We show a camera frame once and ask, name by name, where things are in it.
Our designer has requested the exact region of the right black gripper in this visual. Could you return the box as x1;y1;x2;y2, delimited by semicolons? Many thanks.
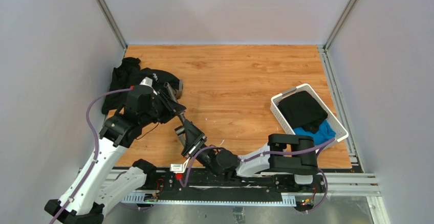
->
181;119;221;176

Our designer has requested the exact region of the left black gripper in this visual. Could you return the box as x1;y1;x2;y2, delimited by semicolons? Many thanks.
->
140;89;186;127

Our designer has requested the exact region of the grey faucet with lever handle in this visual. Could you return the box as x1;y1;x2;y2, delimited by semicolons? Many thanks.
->
164;79;183;102

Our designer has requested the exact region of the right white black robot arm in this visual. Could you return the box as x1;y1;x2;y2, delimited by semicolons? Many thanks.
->
170;119;320;192

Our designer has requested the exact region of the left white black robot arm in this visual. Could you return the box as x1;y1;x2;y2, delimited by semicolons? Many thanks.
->
45;82;186;223

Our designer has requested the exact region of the black cloth with white print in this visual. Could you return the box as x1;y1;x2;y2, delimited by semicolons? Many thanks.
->
109;57;183;99

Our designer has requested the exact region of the black cloth in basket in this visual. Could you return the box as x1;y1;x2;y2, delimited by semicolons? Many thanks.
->
277;91;328;133

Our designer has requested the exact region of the blue cloth in basket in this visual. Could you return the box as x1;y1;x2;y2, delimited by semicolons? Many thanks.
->
293;120;336;146

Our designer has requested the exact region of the white plastic basket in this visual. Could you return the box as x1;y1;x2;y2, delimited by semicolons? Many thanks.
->
270;83;349;146

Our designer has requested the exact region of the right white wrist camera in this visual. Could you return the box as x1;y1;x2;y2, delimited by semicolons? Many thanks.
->
169;158;190;173

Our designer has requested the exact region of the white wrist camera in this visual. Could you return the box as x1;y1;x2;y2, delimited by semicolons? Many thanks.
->
169;158;190;173
140;77;153;87

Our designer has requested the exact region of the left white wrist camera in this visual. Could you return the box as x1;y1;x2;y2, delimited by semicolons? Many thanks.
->
140;77;153;87

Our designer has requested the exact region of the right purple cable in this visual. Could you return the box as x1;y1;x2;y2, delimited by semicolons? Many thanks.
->
175;138;336;213

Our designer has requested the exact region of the purple cable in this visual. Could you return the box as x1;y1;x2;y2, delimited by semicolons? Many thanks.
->
49;86;135;224
175;138;336;213

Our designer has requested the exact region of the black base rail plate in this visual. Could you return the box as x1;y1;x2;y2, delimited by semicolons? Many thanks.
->
121;168;326;207

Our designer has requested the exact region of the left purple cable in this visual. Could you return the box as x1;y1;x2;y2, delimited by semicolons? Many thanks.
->
49;86;135;224

